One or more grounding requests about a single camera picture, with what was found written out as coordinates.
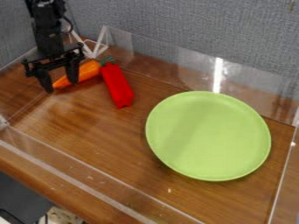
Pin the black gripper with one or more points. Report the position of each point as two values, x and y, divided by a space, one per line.
37 64

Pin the orange toy carrot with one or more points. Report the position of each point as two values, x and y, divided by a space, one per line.
88 70

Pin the red cloth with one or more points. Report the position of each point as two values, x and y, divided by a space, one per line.
117 86

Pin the green round plate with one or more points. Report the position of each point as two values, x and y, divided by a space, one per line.
208 136

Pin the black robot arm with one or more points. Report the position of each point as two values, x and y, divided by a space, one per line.
53 54

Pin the clear acrylic enclosure wall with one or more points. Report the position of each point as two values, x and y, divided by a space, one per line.
77 149

